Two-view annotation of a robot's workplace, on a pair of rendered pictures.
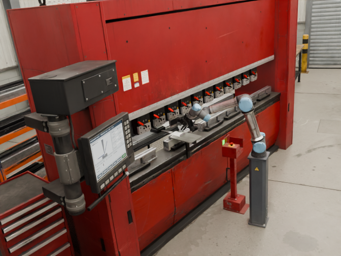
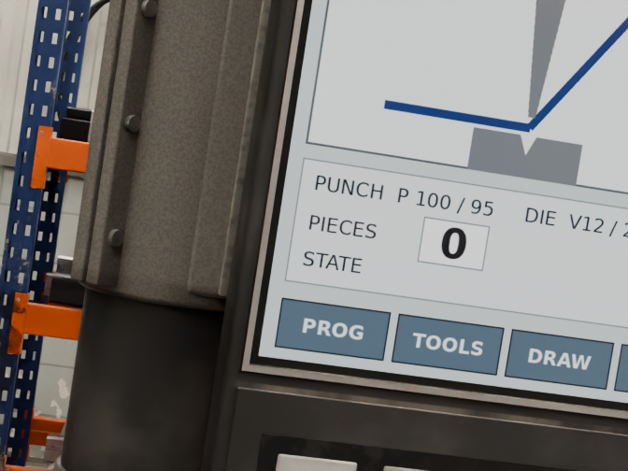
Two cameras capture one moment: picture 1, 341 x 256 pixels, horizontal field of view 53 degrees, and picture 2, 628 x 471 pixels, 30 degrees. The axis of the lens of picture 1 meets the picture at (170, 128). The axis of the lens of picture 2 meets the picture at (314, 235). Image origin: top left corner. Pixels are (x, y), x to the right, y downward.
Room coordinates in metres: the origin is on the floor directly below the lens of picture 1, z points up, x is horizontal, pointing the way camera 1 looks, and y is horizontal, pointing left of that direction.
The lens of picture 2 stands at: (1.49, 0.01, 1.41)
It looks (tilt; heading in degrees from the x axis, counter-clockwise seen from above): 3 degrees down; 55
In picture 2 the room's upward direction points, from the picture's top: 9 degrees clockwise
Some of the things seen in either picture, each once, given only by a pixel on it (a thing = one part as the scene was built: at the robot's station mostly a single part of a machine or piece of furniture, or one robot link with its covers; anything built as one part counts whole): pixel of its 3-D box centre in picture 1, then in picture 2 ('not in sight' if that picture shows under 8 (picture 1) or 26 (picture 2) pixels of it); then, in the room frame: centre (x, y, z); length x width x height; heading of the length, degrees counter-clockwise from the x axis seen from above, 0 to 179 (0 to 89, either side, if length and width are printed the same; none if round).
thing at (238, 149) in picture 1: (232, 146); not in sight; (3.31, -0.63, 0.75); 0.20 x 0.16 x 0.18; 146
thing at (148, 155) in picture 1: (135, 162); not in sight; (2.78, 0.34, 0.92); 0.50 x 0.06 x 0.10; 137
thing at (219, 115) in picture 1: (239, 105); not in sight; (4.12, -0.89, 0.92); 1.67 x 0.06 x 0.10; 137
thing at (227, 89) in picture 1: (226, 85); not in sight; (3.90, -0.69, 1.26); 0.15 x 0.09 x 0.17; 137
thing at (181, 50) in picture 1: (207, 48); not in sight; (3.67, -0.47, 1.74); 3.00 x 0.08 x 0.80; 137
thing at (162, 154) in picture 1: (214, 127); not in sight; (3.64, -0.51, 0.85); 3.00 x 0.21 x 0.04; 137
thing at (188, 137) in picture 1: (185, 137); not in sight; (3.09, -0.14, 1.00); 0.26 x 0.18 x 0.01; 47
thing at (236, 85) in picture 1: (235, 81); not in sight; (4.05, -0.83, 1.26); 0.15 x 0.09 x 0.17; 137
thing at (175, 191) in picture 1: (216, 161); not in sight; (3.64, -0.51, 0.42); 3.00 x 0.21 x 0.83; 137
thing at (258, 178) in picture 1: (258, 189); not in sight; (3.00, -0.83, 0.39); 0.18 x 0.18 x 0.77; 62
